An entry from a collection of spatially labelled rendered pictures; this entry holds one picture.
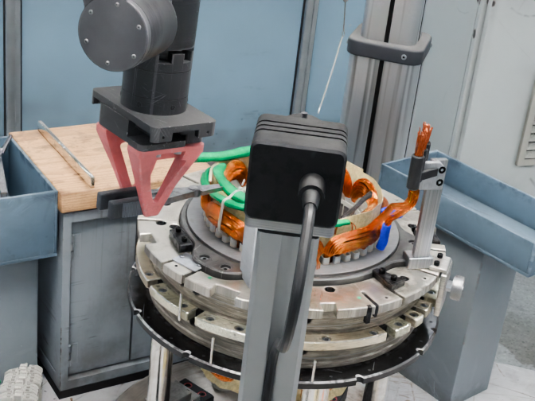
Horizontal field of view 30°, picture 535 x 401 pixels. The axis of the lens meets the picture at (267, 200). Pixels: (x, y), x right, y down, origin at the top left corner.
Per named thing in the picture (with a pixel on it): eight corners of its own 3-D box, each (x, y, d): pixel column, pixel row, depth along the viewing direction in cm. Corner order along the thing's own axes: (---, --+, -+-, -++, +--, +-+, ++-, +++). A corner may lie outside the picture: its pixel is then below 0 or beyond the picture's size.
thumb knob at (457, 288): (447, 302, 100) (452, 281, 99) (452, 291, 102) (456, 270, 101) (458, 305, 99) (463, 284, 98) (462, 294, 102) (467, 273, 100)
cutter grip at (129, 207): (111, 220, 86) (112, 204, 86) (106, 216, 87) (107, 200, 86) (150, 213, 89) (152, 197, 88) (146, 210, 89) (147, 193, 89)
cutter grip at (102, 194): (99, 211, 88) (101, 194, 87) (95, 208, 88) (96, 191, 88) (138, 204, 90) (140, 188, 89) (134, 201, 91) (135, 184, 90)
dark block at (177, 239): (181, 235, 100) (182, 223, 99) (192, 251, 97) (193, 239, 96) (168, 236, 99) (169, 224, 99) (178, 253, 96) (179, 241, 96)
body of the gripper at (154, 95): (151, 149, 81) (162, 62, 78) (88, 107, 88) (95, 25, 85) (216, 141, 85) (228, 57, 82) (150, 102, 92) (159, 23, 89)
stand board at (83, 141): (61, 214, 113) (61, 195, 112) (8, 149, 127) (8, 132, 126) (216, 190, 123) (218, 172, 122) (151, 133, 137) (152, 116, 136)
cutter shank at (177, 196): (150, 208, 88) (151, 202, 88) (145, 205, 89) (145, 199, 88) (199, 195, 93) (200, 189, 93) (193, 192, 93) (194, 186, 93)
